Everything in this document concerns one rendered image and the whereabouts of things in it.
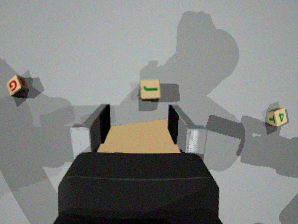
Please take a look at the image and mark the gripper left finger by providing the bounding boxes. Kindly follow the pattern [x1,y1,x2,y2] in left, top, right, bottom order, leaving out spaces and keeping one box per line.
[70,104,111,160]

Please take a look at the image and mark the tan flat mat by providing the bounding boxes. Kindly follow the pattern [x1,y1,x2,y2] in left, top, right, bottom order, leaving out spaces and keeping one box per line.
[97,119,180,153]

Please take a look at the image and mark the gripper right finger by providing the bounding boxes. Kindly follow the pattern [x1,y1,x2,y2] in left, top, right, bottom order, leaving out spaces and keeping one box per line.
[168,105,207,160]

